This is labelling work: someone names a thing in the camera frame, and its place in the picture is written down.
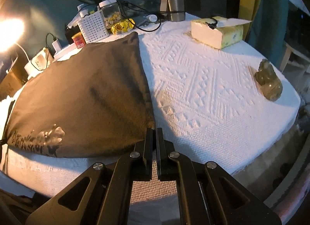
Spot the dark brown t-shirt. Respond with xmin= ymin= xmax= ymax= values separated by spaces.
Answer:
xmin=1 ymin=32 xmax=155 ymax=158

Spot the green toy figurine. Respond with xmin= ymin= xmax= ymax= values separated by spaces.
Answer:
xmin=254 ymin=59 xmax=283 ymax=102

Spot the cardboard box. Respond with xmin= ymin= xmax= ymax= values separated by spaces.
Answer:
xmin=0 ymin=58 xmax=28 ymax=101

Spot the white power strip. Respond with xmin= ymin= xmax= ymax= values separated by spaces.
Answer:
xmin=54 ymin=43 xmax=81 ymax=61

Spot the white cartoon mug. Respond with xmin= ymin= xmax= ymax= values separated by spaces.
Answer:
xmin=31 ymin=47 xmax=54 ymax=71

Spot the white usb charger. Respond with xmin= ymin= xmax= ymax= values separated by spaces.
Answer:
xmin=52 ymin=39 xmax=63 ymax=53

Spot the red can yellow lid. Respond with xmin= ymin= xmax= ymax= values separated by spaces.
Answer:
xmin=71 ymin=32 xmax=86 ymax=49

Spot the tissue pack box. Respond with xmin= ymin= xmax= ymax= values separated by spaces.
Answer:
xmin=191 ymin=16 xmax=251 ymax=50

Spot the black power adapter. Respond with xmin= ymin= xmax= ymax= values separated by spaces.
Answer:
xmin=65 ymin=25 xmax=80 ymax=44

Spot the white perforated plastic basket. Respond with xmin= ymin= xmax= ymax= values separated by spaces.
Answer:
xmin=77 ymin=11 xmax=109 ymax=43

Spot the yellow snack packet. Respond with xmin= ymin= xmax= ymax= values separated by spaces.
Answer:
xmin=111 ymin=18 xmax=135 ymax=35

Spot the white crumpled tissue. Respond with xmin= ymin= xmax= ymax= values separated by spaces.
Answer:
xmin=66 ymin=3 xmax=88 ymax=29

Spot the glass jar white lid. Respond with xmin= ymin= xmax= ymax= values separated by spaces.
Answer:
xmin=99 ymin=0 xmax=122 ymax=29

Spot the white desk lamp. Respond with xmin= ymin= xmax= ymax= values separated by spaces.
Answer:
xmin=1 ymin=18 xmax=36 ymax=80

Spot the steel tumbler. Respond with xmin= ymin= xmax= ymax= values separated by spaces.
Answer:
xmin=160 ymin=0 xmax=185 ymax=22

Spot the black cable over mug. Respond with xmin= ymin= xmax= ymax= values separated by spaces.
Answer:
xmin=31 ymin=47 xmax=53 ymax=72

